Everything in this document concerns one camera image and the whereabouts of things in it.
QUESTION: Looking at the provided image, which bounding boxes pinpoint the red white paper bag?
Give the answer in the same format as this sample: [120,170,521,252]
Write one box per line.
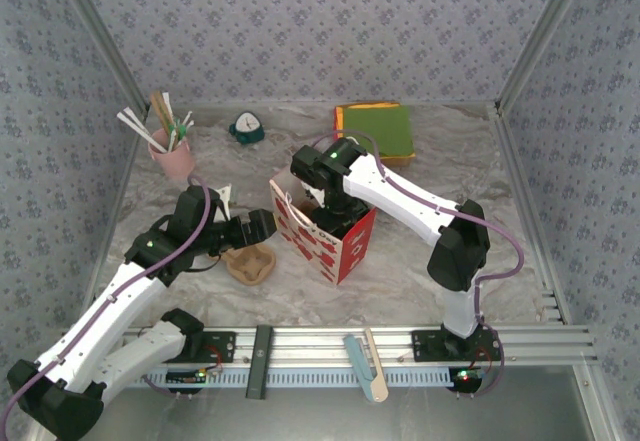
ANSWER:
[268,164,379,286]

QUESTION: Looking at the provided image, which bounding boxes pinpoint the yellow paper napkin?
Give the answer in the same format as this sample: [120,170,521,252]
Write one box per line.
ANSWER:
[335,103,417,163]

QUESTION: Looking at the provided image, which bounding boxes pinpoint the pink holder cup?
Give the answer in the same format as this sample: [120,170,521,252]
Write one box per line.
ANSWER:
[148,128,197,180]

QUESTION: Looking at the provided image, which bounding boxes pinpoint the stack of coloured napkins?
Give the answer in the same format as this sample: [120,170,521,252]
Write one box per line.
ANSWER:
[333,101,417,168]

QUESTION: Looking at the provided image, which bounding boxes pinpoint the green paper napkin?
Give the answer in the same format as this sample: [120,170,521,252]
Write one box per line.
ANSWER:
[342,104,416,158]

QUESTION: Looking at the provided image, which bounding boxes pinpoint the small teal alarm clock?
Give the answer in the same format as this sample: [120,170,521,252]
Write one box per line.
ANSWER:
[228,111,266,146]

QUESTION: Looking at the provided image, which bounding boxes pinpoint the white wrapped straw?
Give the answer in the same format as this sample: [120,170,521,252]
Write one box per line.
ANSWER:
[123,105,164,147]
[116,110,169,155]

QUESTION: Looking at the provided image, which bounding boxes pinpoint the dark green flat bar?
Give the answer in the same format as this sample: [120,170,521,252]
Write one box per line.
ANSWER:
[245,324,275,401]

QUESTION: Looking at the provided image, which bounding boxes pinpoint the light blue utility knife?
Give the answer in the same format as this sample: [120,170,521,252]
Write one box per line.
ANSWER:
[342,334,382,403]

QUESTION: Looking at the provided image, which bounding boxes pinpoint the beige flat stick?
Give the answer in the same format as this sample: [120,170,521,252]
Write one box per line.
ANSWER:
[363,328,390,403]

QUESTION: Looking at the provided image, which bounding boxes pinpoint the small circuit board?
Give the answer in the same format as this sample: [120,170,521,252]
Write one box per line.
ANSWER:
[165,368,209,387]
[448,366,485,393]

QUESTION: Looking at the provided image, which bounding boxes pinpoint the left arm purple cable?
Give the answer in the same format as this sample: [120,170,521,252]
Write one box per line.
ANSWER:
[0,174,221,430]

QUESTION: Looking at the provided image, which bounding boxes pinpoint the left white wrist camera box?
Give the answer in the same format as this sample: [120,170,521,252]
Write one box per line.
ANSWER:
[214,183,236,220]

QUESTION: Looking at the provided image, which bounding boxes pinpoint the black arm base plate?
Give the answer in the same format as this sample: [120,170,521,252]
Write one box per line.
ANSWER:
[410,329,504,363]
[192,330,237,365]

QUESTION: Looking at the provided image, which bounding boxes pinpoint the wide aluminium base rail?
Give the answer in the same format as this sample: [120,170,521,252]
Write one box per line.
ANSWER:
[122,324,600,368]

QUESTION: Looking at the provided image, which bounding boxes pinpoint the slotted pale cable duct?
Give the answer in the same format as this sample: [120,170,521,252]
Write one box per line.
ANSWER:
[142,366,454,390]

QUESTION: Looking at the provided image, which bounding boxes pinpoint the aluminium frame post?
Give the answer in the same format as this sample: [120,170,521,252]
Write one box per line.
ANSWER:
[49,0,151,115]
[493,0,597,117]

